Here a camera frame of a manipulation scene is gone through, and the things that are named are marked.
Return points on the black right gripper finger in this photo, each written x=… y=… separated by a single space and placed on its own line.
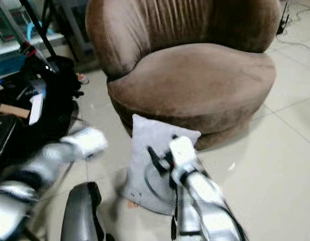
x=154 y=159

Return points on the grey square pillow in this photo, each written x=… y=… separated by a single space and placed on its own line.
x=144 y=160

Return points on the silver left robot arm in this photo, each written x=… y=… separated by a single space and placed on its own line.
x=19 y=201

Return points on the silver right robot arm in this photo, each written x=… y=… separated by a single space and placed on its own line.
x=205 y=206

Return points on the orange paper pillow tag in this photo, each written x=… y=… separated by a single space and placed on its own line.
x=132 y=204

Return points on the brown round fabric sofa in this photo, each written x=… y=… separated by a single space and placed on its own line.
x=195 y=80

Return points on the grey robot left leg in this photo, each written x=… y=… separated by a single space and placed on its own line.
x=79 y=211

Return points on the small white bottle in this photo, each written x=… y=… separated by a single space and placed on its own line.
x=83 y=79

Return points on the white paper strip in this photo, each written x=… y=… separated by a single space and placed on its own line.
x=35 y=108

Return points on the black hard case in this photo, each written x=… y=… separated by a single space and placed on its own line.
x=4 y=135

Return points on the brown cardboard piece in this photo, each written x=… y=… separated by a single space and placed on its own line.
x=14 y=110

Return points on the black tripod pole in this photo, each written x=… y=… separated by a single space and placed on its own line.
x=38 y=25

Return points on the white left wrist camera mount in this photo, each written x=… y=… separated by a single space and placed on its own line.
x=87 y=140

